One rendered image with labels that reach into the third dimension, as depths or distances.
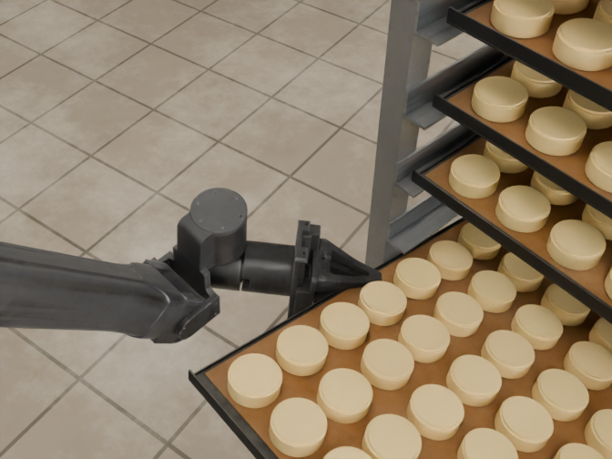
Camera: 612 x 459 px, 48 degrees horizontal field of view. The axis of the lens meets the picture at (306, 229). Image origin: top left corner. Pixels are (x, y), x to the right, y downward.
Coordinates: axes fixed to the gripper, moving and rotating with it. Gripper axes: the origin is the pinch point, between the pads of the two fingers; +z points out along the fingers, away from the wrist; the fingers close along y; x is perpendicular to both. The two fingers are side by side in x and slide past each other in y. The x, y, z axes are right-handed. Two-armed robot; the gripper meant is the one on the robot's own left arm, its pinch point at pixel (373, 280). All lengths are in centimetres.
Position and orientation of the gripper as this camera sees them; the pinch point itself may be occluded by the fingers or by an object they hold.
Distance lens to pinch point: 77.9
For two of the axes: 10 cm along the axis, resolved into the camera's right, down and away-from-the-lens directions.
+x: -0.6, 6.7, -7.4
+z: 9.9, 1.1, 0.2
